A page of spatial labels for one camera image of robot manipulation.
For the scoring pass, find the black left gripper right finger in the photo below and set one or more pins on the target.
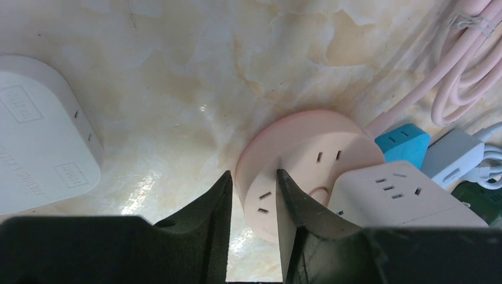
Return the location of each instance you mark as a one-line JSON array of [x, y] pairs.
[[317, 246]]

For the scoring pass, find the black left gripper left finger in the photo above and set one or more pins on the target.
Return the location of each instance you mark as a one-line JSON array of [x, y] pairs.
[[189, 246]]

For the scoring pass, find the white cube socket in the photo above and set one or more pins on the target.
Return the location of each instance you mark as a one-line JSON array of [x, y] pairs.
[[397, 194]]

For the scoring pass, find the pink round plug base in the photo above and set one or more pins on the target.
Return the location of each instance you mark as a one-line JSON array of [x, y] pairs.
[[314, 147]]

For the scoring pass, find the small blue plug adapter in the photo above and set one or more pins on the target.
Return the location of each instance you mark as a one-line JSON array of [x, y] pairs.
[[405, 143]]

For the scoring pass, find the light blue power strip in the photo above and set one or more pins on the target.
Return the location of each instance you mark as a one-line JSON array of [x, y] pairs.
[[451, 157]]

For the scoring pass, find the white plug adapter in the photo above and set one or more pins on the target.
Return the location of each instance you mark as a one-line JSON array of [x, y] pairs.
[[49, 150]]

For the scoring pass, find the dark green cube socket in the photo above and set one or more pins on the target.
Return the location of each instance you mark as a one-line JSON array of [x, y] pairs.
[[485, 203]]

